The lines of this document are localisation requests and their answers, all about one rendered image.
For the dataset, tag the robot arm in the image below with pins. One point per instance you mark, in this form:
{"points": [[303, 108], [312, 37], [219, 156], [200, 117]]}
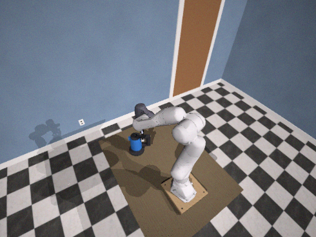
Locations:
{"points": [[189, 125]]}

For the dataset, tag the black round disk with center stud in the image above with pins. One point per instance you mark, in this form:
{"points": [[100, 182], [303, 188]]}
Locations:
{"points": [[136, 153]]}

